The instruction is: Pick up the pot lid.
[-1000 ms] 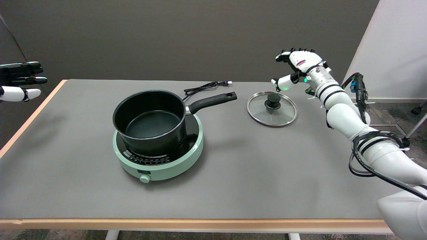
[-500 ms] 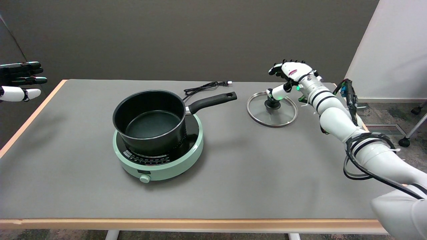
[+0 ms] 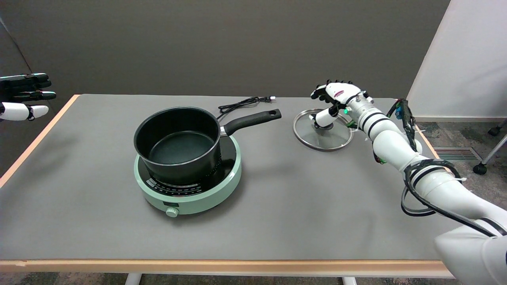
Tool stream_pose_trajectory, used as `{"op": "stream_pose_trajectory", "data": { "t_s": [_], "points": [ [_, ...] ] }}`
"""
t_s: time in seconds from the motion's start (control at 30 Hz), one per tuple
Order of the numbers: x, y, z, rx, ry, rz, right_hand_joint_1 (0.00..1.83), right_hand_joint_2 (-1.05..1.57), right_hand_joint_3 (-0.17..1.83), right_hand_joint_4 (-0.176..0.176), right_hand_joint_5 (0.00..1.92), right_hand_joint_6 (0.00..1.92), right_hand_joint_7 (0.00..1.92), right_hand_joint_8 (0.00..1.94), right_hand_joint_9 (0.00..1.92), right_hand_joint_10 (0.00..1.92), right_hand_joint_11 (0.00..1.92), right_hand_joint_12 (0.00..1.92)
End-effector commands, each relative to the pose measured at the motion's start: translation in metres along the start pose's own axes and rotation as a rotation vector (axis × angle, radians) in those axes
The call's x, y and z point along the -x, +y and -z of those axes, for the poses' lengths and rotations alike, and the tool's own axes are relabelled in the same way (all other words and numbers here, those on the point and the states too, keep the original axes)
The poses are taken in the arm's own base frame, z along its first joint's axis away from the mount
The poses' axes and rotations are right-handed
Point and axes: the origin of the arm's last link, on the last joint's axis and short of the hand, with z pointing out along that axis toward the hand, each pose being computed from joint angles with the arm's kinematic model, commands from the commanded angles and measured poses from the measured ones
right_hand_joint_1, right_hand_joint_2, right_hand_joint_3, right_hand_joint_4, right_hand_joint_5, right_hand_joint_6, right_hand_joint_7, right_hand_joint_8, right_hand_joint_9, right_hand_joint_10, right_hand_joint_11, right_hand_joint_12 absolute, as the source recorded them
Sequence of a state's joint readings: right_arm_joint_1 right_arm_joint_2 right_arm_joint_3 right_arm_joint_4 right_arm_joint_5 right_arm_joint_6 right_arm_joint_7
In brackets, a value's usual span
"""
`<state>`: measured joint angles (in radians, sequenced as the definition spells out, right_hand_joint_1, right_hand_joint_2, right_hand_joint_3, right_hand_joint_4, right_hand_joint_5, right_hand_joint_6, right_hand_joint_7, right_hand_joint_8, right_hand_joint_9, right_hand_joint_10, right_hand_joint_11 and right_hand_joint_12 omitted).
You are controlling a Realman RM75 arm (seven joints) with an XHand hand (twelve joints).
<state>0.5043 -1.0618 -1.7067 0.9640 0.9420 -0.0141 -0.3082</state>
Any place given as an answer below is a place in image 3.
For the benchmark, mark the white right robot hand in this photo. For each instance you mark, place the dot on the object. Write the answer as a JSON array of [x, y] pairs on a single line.
[[342, 93]]

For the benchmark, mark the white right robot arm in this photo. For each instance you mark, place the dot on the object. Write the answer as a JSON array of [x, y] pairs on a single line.
[[392, 144]]

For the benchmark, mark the metal floor vent grille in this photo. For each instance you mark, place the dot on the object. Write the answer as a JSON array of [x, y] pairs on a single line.
[[459, 154]]

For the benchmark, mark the white table leg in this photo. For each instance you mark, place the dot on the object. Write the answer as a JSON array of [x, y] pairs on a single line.
[[349, 281], [133, 279]]

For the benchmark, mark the chair base with casters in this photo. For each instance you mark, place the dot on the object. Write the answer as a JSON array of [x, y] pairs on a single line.
[[480, 169]]

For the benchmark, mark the glass pot lid black knob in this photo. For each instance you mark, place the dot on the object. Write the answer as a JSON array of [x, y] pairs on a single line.
[[328, 138]]

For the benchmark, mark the green round induction cooker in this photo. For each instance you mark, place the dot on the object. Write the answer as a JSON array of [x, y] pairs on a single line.
[[206, 196]]

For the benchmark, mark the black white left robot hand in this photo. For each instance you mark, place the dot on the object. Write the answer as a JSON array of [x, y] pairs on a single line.
[[20, 111]]

